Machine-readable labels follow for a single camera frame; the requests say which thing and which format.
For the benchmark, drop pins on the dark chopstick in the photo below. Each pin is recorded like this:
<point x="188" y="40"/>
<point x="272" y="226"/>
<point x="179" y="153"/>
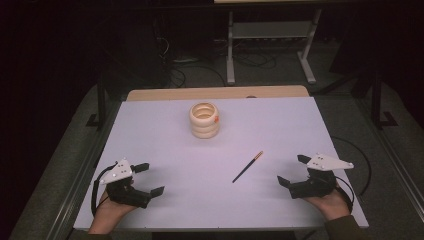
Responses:
<point x="247" y="167"/>

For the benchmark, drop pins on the person's right hand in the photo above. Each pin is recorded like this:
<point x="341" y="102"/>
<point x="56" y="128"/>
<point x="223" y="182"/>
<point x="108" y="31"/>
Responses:
<point x="330" y="205"/>

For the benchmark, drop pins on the white metal stand frame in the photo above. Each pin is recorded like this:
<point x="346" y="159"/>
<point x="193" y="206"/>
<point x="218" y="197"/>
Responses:
<point x="271" y="30"/>

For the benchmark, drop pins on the person's left hand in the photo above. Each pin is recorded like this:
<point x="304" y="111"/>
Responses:
<point x="110" y="213"/>

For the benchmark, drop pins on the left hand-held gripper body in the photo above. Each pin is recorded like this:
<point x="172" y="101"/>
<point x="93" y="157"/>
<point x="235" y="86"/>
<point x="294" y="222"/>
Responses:
<point x="116" y="173"/>

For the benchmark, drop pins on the black metal stand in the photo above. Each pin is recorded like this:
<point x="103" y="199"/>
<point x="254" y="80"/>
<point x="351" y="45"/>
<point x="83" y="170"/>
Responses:
<point x="377" y="103"/>
<point x="101" y="103"/>

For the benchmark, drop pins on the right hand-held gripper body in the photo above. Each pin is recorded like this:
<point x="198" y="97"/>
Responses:
<point x="316" y="186"/>

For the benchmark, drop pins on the cream ribbed pen holder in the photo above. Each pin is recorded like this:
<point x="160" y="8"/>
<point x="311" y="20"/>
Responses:
<point x="204" y="125"/>

